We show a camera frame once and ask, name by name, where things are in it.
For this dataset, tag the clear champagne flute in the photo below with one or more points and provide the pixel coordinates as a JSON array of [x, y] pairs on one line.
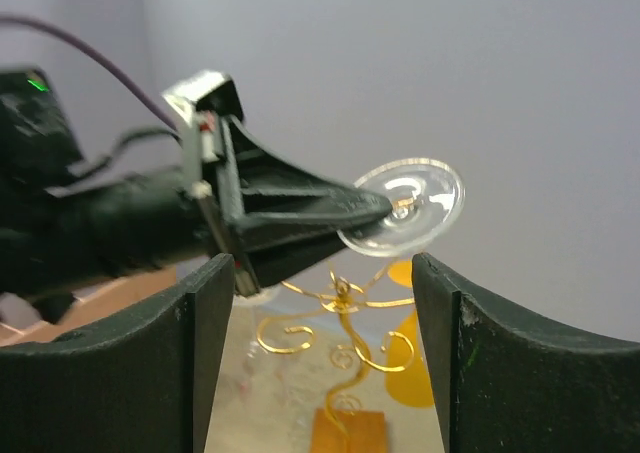
[[427, 197]]

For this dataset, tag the gold wire wine glass rack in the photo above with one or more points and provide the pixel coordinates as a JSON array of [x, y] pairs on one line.
[[343, 299]]

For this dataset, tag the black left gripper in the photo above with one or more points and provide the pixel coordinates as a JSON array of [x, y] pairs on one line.
[[310, 210]]

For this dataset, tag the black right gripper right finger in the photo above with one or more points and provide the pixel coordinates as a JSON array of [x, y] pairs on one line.
[[507, 379]]

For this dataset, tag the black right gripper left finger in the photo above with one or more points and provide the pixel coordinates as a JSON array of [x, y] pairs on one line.
[[140, 380]]

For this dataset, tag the wooden rack base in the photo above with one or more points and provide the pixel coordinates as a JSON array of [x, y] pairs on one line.
[[366, 432]]

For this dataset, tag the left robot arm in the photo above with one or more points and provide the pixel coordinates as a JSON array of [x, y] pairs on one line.
[[229, 194]]

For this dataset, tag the clear wine glass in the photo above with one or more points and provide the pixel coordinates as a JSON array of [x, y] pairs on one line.
[[261, 374]]

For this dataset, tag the yellow plastic goblet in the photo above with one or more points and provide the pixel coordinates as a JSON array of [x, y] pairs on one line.
[[410, 387]]

